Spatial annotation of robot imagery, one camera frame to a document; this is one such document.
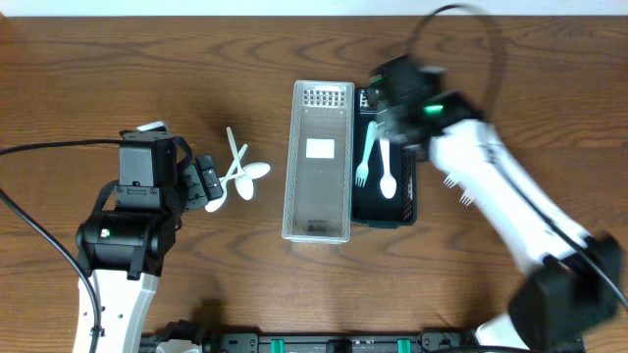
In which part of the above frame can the white spoon bowl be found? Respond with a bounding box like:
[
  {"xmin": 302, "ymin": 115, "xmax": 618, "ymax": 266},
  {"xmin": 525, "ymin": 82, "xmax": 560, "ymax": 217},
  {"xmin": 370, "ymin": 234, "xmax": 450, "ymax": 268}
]
[
  {"xmin": 243, "ymin": 162, "xmax": 271, "ymax": 179},
  {"xmin": 205, "ymin": 143, "xmax": 248, "ymax": 213}
]

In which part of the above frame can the white plastic fork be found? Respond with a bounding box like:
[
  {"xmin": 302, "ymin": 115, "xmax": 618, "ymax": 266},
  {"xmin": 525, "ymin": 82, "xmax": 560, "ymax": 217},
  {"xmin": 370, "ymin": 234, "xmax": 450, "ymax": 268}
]
[
  {"xmin": 355, "ymin": 121, "xmax": 378, "ymax": 187},
  {"xmin": 444, "ymin": 174, "xmax": 459, "ymax": 188},
  {"xmin": 459, "ymin": 189, "xmax": 475, "ymax": 206}
]

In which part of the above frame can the white plastic spoon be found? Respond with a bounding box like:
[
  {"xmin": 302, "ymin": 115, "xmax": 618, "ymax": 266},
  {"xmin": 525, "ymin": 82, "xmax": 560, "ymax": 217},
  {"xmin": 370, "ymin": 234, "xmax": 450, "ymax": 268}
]
[{"xmin": 379, "ymin": 137, "xmax": 396, "ymax": 199}]

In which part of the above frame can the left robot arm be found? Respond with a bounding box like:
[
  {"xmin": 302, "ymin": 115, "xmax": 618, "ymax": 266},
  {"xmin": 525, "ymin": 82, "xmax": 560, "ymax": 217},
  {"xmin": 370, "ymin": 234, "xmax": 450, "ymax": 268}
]
[{"xmin": 74, "ymin": 131, "xmax": 222, "ymax": 352}]

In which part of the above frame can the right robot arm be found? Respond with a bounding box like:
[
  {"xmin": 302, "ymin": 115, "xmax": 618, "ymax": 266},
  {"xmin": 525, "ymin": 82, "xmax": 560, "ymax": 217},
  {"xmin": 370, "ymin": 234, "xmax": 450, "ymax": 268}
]
[{"xmin": 367, "ymin": 55, "xmax": 627, "ymax": 351}]

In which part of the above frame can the black plastic mesh basket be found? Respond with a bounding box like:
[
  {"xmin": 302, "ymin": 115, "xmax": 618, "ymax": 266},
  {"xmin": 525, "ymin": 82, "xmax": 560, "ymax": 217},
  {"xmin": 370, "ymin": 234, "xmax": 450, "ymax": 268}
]
[{"xmin": 351, "ymin": 87, "xmax": 418, "ymax": 228}]

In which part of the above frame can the clear plastic mesh basket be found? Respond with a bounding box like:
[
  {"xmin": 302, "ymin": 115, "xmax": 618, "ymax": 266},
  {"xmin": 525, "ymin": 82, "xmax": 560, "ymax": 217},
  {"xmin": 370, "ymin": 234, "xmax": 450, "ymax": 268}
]
[{"xmin": 282, "ymin": 80, "xmax": 355, "ymax": 244}]

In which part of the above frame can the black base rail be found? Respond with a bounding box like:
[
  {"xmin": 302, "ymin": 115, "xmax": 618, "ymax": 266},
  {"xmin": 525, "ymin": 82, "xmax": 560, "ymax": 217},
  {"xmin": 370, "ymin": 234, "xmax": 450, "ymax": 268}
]
[{"xmin": 139, "ymin": 321, "xmax": 585, "ymax": 353}]

